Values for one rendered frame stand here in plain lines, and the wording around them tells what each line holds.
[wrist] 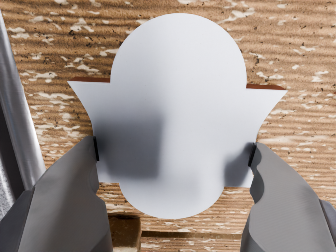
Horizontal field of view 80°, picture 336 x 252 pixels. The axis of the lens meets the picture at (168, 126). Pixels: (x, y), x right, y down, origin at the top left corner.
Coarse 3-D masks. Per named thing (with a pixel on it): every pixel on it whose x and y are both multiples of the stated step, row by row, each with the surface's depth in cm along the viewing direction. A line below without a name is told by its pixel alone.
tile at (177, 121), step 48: (144, 48) 10; (192, 48) 10; (96, 96) 11; (144, 96) 11; (192, 96) 11; (240, 96) 11; (144, 144) 12; (192, 144) 12; (240, 144) 12; (144, 192) 14; (192, 192) 14
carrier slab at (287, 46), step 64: (0, 0) 10; (64, 0) 10; (128, 0) 10; (192, 0) 10; (256, 0) 10; (320, 0) 10; (64, 64) 12; (256, 64) 11; (320, 64) 11; (64, 128) 13; (320, 128) 13; (320, 192) 16
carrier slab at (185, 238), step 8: (144, 232) 19; (152, 232) 19; (160, 232) 19; (168, 232) 19; (176, 232) 19; (184, 232) 19; (144, 240) 18; (152, 240) 18; (160, 240) 18; (168, 240) 18; (176, 240) 18; (184, 240) 18; (192, 240) 18; (200, 240) 18; (208, 240) 18; (216, 240) 18; (224, 240) 18; (232, 240) 18; (240, 240) 19; (144, 248) 19; (152, 248) 19; (160, 248) 19; (168, 248) 19; (176, 248) 19; (184, 248) 19; (192, 248) 19; (200, 248) 19; (208, 248) 19; (216, 248) 19; (224, 248) 19; (232, 248) 19
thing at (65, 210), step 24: (96, 144) 12; (48, 168) 9; (72, 168) 9; (96, 168) 10; (48, 192) 8; (72, 192) 8; (96, 192) 10; (48, 216) 7; (72, 216) 7; (96, 216) 7; (24, 240) 6; (48, 240) 6; (72, 240) 6; (96, 240) 6
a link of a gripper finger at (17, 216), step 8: (24, 192) 8; (32, 192) 8; (16, 200) 7; (24, 200) 7; (16, 208) 7; (24, 208) 7; (8, 216) 7; (16, 216) 7; (24, 216) 7; (0, 224) 7; (8, 224) 7; (16, 224) 7; (24, 224) 7; (0, 232) 6; (8, 232) 6; (16, 232) 6; (0, 240) 6; (8, 240) 6; (16, 240) 6; (0, 248) 6; (8, 248) 6; (16, 248) 6
